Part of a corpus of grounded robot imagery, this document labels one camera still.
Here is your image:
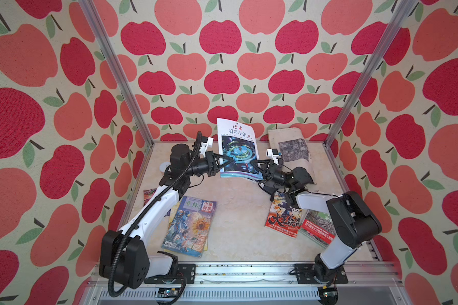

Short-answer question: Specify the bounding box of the yellow Chinese history picture book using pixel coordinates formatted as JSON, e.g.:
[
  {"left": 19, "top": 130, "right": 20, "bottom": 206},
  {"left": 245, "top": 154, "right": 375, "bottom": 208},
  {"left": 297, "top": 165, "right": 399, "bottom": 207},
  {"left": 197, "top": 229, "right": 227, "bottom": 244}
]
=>
[{"left": 163, "top": 208, "right": 211, "bottom": 257}]

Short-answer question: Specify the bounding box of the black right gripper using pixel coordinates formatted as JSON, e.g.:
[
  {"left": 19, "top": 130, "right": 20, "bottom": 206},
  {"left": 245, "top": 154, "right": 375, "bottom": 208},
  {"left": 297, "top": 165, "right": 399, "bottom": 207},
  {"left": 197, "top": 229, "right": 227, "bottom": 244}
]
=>
[{"left": 247, "top": 161, "right": 293, "bottom": 193}]

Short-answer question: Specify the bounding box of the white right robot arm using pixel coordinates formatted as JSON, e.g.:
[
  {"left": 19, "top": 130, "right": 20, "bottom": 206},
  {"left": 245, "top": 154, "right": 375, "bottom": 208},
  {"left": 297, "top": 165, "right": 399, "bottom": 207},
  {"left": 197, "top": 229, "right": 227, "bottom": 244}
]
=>
[{"left": 251, "top": 160, "right": 382, "bottom": 284}]

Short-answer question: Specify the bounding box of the right rear aluminium corner post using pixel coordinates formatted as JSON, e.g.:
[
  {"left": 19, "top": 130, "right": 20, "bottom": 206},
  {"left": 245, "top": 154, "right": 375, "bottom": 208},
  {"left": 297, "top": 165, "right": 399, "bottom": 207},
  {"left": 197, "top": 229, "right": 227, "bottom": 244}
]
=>
[{"left": 324, "top": 0, "right": 419, "bottom": 149}]

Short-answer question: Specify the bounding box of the blue robot sunflower magazine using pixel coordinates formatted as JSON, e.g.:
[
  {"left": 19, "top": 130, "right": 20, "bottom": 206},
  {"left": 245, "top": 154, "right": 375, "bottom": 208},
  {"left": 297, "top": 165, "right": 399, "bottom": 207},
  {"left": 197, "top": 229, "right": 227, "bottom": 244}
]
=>
[{"left": 162, "top": 196, "right": 217, "bottom": 257}]

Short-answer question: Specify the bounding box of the grey green microfibre cloth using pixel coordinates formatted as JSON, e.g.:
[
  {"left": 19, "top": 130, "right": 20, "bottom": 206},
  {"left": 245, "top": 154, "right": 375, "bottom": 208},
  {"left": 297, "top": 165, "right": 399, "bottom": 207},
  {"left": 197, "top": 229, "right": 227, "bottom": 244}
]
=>
[{"left": 290, "top": 166, "right": 315, "bottom": 188}]

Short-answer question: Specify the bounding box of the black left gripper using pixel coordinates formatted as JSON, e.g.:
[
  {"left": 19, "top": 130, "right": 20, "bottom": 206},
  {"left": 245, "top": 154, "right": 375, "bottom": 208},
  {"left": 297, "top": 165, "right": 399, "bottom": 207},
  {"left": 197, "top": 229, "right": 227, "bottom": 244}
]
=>
[{"left": 183, "top": 151, "right": 232, "bottom": 177}]

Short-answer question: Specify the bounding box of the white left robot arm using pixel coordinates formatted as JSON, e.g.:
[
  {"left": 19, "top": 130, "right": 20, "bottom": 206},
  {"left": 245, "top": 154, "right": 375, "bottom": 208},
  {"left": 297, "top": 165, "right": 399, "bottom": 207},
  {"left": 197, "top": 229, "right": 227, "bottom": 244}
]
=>
[{"left": 99, "top": 135, "right": 233, "bottom": 297}]

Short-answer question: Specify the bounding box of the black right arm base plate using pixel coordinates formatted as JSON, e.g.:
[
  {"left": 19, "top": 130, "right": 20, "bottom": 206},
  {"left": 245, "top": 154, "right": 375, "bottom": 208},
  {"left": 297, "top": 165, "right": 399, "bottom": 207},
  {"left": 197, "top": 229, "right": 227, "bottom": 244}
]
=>
[{"left": 289, "top": 264, "right": 349, "bottom": 285}]

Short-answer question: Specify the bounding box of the left rear aluminium corner post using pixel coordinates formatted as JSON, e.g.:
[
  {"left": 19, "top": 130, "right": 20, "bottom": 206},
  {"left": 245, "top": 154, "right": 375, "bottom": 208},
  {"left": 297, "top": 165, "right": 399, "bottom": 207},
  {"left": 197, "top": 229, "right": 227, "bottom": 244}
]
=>
[{"left": 79, "top": 0, "right": 154, "bottom": 149}]

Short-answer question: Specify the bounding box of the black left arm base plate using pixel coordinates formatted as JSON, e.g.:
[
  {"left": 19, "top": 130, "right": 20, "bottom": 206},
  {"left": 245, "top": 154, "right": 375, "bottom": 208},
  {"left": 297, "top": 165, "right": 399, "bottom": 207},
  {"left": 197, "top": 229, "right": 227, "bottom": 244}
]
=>
[{"left": 144, "top": 264, "right": 196, "bottom": 285}]

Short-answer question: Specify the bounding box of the red green cover book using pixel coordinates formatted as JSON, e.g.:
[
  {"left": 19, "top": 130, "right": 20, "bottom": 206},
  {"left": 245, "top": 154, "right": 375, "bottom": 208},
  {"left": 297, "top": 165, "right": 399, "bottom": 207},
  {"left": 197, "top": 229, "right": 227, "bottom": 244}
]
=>
[{"left": 300, "top": 210, "right": 337, "bottom": 249}]

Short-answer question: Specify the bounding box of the aluminium corner post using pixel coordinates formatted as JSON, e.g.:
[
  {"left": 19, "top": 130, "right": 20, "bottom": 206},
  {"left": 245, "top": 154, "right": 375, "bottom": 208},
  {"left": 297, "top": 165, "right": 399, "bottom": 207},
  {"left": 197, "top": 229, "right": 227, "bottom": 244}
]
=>
[
  {"left": 324, "top": 0, "right": 419, "bottom": 149},
  {"left": 79, "top": 0, "right": 154, "bottom": 149}
]

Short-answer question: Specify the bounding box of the white book with blue vortex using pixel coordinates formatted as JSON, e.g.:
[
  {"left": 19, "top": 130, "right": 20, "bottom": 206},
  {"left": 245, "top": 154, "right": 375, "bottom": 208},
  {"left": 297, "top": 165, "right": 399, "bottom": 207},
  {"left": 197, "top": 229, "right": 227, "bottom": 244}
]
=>
[{"left": 217, "top": 118, "right": 263, "bottom": 180}]

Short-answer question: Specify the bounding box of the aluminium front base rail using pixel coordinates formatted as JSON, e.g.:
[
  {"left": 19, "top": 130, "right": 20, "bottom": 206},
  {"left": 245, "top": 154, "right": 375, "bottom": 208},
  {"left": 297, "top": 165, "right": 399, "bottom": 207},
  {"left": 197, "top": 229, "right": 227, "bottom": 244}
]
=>
[{"left": 79, "top": 261, "right": 412, "bottom": 304}]

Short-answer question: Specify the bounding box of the clear tape roll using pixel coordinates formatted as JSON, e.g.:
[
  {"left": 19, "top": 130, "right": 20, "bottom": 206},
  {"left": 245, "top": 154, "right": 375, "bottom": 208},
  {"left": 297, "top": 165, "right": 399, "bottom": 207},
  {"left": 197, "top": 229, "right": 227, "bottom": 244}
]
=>
[{"left": 159, "top": 161, "right": 171, "bottom": 174}]

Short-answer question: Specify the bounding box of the red black manga book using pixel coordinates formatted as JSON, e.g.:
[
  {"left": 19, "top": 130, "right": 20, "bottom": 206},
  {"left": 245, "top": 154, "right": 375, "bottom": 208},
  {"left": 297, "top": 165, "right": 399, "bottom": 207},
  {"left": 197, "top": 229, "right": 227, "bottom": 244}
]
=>
[{"left": 265, "top": 193, "right": 305, "bottom": 238}]

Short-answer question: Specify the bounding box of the purple candy bag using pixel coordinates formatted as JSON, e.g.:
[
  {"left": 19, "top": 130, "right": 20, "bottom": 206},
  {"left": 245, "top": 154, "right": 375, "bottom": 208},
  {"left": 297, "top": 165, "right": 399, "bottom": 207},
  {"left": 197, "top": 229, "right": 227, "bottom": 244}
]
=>
[{"left": 143, "top": 188, "right": 156, "bottom": 206}]

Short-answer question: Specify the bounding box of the cream printed canvas bag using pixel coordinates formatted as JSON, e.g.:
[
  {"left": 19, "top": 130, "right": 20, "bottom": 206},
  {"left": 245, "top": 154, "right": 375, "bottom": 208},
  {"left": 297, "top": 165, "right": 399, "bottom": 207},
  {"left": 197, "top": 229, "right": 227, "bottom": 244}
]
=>
[{"left": 268, "top": 128, "right": 314, "bottom": 175}]

